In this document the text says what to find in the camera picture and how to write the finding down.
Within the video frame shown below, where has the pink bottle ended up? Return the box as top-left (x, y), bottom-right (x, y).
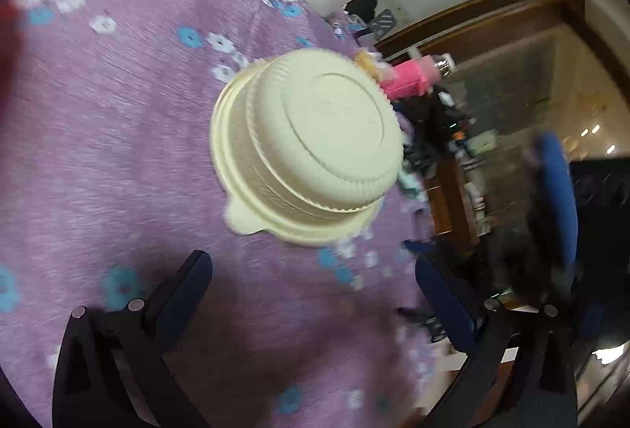
top-left (381, 54), bottom-right (456, 100)

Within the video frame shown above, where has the wooden glass-door cabinet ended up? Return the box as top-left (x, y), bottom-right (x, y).
top-left (376, 0), bottom-right (630, 411)

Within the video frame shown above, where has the orange snack bag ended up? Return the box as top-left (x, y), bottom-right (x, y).
top-left (354, 51), bottom-right (395, 83)

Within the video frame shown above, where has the red gold-rimmed plate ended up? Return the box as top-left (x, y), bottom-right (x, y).
top-left (0, 0), bottom-right (25, 74)

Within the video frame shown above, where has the grey patterned pouch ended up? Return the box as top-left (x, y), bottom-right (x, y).
top-left (369, 9), bottom-right (400, 36)

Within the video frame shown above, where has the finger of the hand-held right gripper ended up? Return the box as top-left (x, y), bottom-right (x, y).
top-left (522, 132), bottom-right (579, 272)

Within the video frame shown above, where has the purple floral tablecloth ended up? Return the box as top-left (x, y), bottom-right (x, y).
top-left (0, 0), bottom-right (446, 428)

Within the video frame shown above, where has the cream ribbed plastic bowl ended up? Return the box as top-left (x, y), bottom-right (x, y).
top-left (245, 49), bottom-right (405, 213)
top-left (210, 59), bottom-right (385, 248)

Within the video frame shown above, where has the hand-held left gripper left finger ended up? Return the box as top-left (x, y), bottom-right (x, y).
top-left (52, 250), bottom-right (213, 428)

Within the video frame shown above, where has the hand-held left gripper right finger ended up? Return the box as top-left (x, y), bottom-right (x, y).
top-left (404, 238), bottom-right (579, 428)

